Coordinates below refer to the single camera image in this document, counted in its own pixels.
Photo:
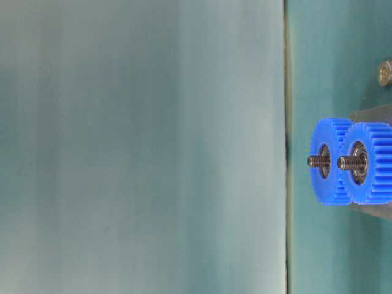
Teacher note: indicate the far threaded steel shaft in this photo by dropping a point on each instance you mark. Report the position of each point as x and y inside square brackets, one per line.
[318, 161]

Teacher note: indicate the threaded steel shaft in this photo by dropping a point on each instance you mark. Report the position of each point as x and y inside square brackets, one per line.
[318, 161]
[351, 163]

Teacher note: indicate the near threaded steel shaft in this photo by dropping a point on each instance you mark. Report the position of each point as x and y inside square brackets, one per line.
[351, 163]

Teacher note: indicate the far blue plastic gear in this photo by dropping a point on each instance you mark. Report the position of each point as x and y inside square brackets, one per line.
[326, 140]

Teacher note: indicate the blue plastic gear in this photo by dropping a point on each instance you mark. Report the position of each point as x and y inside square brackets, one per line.
[326, 140]
[371, 141]

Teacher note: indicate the near blue plastic gear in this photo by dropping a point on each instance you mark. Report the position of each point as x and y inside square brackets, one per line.
[371, 141]

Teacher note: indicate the grey metal base block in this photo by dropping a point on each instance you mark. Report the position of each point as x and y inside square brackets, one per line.
[376, 114]

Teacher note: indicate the loose silver hex nut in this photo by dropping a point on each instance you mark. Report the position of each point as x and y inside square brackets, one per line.
[384, 73]

